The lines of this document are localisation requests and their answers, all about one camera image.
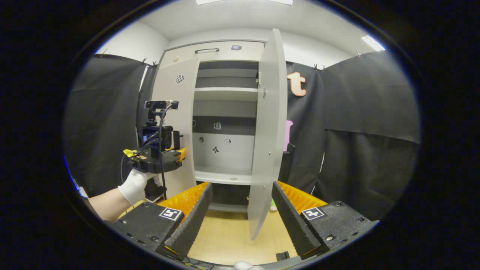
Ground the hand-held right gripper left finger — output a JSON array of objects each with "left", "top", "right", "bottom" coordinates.
[{"left": 109, "top": 182, "right": 213, "bottom": 259}]

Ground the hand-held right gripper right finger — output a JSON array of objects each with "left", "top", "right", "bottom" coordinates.
[{"left": 271, "top": 181, "right": 379, "bottom": 259}]

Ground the grey double-door shoe cabinet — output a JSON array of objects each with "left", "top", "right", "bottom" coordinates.
[{"left": 152, "top": 39, "right": 289, "bottom": 241}]

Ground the grey shoe cabinet door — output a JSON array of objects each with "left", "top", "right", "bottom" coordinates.
[
  {"left": 152, "top": 56, "right": 200, "bottom": 199},
  {"left": 247, "top": 28, "right": 288, "bottom": 241}
]

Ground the grey cabinet shelf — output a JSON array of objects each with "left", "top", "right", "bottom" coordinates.
[
  {"left": 194, "top": 87, "right": 258, "bottom": 102},
  {"left": 194, "top": 165, "right": 252, "bottom": 185}
]

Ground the grey cabinet drawer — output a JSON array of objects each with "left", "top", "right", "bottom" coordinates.
[{"left": 167, "top": 40, "right": 265, "bottom": 64}]

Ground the black backdrop cloth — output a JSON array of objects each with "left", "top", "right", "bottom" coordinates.
[{"left": 64, "top": 51, "right": 421, "bottom": 222}]

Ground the large ceiling light panel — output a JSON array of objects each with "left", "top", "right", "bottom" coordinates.
[{"left": 196, "top": 0, "right": 293, "bottom": 6}]

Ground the narrow ceiling light strip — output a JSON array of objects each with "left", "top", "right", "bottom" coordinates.
[{"left": 361, "top": 35, "right": 386, "bottom": 52}]

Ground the black cable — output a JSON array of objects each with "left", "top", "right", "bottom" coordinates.
[{"left": 120, "top": 103, "right": 177, "bottom": 201}]

